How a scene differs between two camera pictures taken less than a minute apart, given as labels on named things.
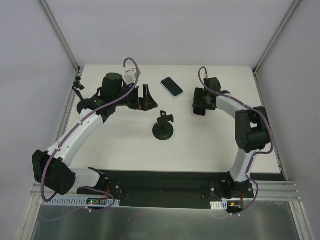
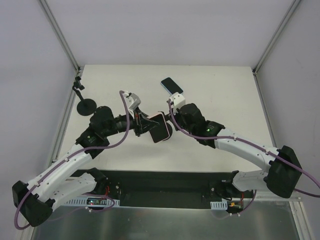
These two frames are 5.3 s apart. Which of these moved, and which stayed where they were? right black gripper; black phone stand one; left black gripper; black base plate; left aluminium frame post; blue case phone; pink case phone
Moved: pink case phone; right black gripper; left black gripper
Stayed: left aluminium frame post; black phone stand one; blue case phone; black base plate
